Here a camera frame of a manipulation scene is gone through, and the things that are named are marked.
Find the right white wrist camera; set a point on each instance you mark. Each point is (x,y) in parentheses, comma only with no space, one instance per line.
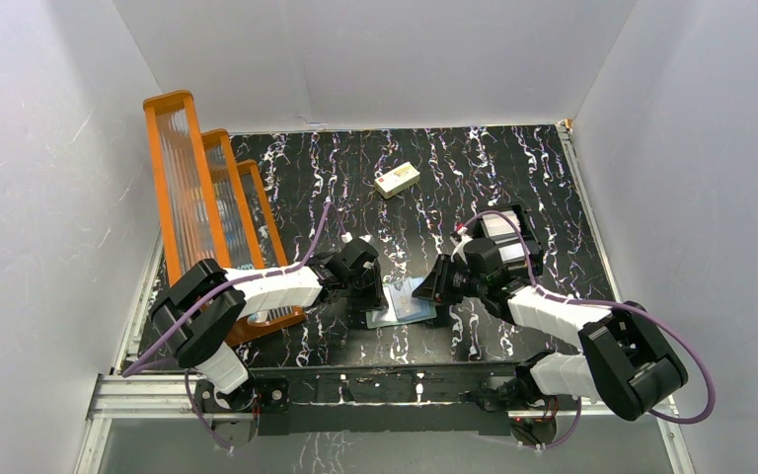
(460,239)

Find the small cream cardboard box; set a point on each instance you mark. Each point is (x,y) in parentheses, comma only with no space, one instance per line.
(397,180)

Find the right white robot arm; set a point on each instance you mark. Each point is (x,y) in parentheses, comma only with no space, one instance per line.
(623,359)

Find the silver credit card in tray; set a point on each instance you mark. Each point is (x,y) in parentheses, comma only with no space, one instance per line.
(505,232)

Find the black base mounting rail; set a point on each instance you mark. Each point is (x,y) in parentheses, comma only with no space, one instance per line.
(484,398)

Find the mint green card holder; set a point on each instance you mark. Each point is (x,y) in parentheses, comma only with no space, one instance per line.
(385,317)

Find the black card tray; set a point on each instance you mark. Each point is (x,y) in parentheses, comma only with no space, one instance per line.
(536,250)

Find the silver credit card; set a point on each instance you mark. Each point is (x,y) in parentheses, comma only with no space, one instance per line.
(505,232)
(407,308)

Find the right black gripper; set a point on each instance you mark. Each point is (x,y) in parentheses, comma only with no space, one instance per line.
(434,285)

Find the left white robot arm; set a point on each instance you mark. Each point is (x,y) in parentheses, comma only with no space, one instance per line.
(197,313)

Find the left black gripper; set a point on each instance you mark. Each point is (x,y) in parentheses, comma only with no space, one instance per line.
(371,287)

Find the orange acrylic file rack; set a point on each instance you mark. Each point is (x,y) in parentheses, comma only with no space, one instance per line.
(211,205)

